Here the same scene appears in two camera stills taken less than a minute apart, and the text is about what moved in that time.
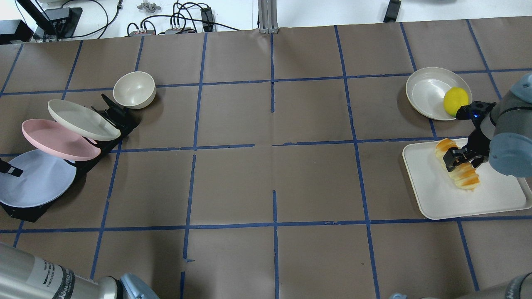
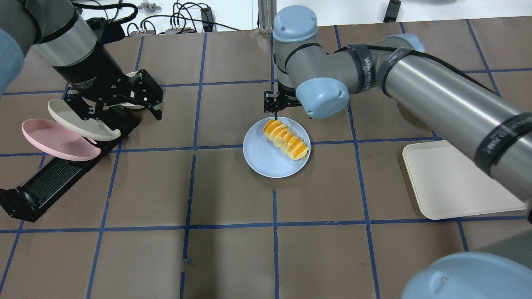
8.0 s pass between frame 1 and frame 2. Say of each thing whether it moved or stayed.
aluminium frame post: stayed
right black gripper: moved
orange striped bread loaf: moved
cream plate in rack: stayed
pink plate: stayed
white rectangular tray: stayed
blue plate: moved
